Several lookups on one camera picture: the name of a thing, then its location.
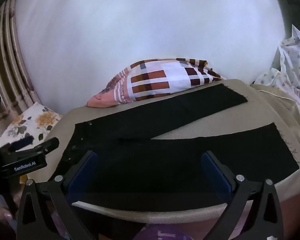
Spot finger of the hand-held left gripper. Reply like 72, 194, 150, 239
0, 137, 60, 159
9, 135, 35, 151

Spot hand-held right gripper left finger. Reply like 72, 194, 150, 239
16, 150, 100, 240

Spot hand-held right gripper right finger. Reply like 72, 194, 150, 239
200, 150, 284, 240

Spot black pants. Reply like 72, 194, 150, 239
61, 82, 299, 212

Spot floral pillow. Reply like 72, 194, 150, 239
0, 102, 63, 183

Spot ribbed beige headboard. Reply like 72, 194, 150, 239
0, 0, 44, 120

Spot beige bed mattress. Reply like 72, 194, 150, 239
20, 79, 300, 224

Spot plaid pillow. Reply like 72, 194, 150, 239
87, 58, 227, 108

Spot white dotted cloth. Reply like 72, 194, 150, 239
251, 24, 300, 125

